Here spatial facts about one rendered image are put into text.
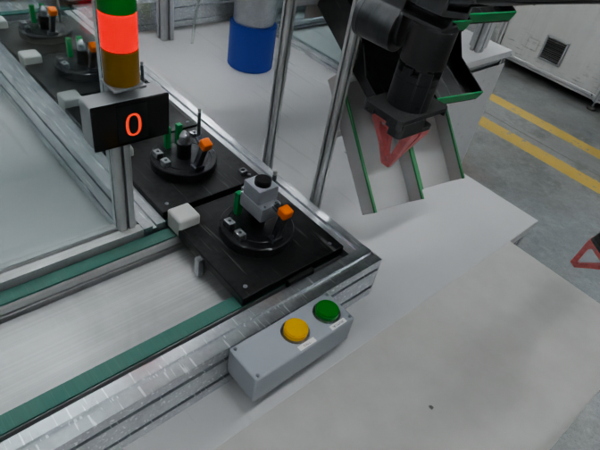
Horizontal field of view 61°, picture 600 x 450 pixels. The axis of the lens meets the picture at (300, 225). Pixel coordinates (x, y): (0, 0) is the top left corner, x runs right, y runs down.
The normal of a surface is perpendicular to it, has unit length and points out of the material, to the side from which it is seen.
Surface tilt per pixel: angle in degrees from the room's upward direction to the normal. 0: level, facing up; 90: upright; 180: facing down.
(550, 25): 90
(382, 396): 0
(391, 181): 45
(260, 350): 0
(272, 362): 0
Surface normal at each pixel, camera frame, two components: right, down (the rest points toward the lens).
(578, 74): -0.76, 0.33
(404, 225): 0.15, -0.75
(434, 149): 0.47, -0.10
